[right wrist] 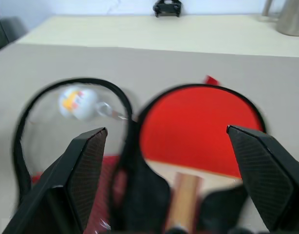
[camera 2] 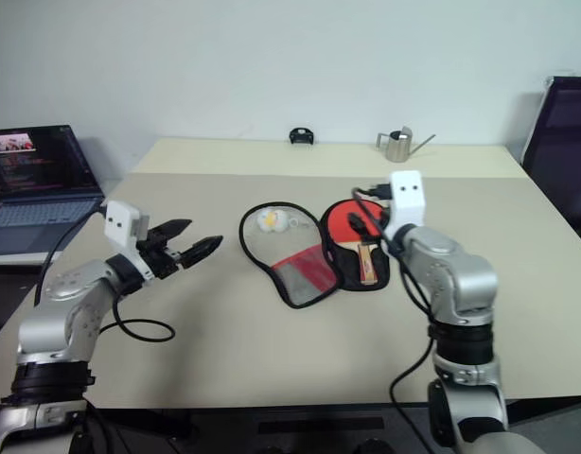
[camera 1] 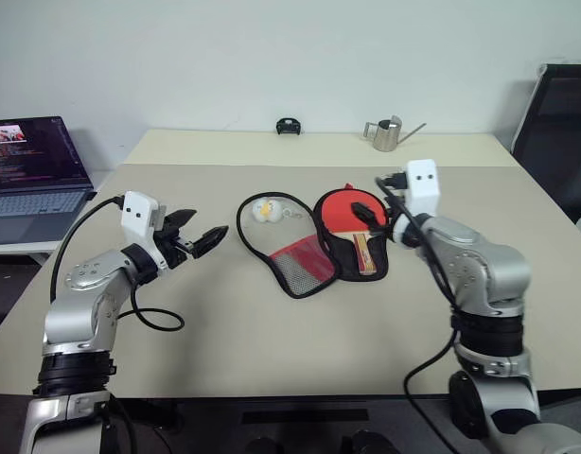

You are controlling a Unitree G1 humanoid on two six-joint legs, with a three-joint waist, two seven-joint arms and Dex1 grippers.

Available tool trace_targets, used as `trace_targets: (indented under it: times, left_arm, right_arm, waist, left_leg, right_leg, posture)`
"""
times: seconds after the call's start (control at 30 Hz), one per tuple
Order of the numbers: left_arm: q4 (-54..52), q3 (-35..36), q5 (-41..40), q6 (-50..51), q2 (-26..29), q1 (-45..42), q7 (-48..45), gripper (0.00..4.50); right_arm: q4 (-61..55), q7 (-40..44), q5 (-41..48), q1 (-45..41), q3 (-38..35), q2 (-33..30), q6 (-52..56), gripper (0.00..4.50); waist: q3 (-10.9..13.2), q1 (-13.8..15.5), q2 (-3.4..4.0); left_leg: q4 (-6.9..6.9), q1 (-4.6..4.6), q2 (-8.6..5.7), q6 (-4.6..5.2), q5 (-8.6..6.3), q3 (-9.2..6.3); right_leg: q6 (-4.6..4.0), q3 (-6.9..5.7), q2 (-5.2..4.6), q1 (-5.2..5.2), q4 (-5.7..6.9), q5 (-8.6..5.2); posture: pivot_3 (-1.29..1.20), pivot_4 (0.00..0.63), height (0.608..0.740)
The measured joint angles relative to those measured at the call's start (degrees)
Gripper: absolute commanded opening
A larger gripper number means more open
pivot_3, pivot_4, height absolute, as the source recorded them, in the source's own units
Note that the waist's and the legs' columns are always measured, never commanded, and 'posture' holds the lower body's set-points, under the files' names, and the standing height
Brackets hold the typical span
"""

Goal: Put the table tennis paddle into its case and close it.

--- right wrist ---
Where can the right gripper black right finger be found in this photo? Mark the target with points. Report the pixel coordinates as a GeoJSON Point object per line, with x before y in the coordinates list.
{"type": "Point", "coordinates": [268, 175]}

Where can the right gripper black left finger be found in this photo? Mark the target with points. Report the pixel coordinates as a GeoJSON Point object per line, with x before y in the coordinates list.
{"type": "Point", "coordinates": [64, 185]}

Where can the red black paddle case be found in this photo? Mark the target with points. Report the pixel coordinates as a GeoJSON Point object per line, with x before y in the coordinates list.
{"type": "Point", "coordinates": [139, 195]}

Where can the red table tennis paddle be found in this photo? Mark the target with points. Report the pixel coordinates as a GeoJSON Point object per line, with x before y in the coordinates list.
{"type": "Point", "coordinates": [193, 126]}

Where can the silver metal watering can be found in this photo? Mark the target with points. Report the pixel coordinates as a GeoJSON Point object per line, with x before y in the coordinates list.
{"type": "Point", "coordinates": [289, 17]}

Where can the small black clamp holder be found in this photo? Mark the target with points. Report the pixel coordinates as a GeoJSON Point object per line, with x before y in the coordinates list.
{"type": "Point", "coordinates": [167, 8]}

